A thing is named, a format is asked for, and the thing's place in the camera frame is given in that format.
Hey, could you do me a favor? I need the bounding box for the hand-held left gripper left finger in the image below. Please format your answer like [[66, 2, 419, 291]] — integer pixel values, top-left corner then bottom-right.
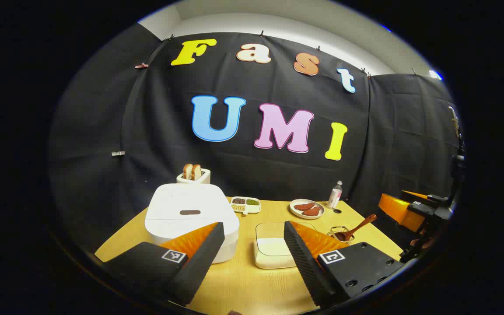
[[103, 222, 225, 307]]

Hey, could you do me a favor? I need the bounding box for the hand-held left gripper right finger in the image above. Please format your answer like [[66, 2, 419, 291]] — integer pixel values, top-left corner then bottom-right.
[[283, 220, 403, 309]]

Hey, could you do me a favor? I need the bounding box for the brown wooden spoon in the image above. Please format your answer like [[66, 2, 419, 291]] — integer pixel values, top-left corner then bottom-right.
[[335, 214, 378, 242]]

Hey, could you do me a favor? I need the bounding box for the metal wire chopstick holder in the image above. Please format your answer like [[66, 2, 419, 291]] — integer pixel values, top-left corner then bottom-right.
[[327, 226, 355, 244]]

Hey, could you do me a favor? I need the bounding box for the white rice cooker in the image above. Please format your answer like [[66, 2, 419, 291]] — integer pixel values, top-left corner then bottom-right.
[[144, 183, 240, 264]]

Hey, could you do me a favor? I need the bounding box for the clear glass container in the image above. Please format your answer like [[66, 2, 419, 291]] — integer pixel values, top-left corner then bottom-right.
[[254, 222, 318, 270]]

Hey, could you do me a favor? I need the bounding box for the white oval plate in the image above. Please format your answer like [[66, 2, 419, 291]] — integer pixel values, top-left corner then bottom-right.
[[290, 199, 325, 220]]

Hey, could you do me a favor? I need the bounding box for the clear bottle with pink label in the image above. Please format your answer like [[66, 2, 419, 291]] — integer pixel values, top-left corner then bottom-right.
[[327, 180, 343, 210]]

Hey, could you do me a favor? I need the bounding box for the white divided grain dish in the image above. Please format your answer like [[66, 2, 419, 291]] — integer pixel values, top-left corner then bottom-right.
[[230, 196, 262, 216]]

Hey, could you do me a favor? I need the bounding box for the white toaster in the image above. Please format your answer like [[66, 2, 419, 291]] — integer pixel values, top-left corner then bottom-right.
[[176, 168, 211, 185]]

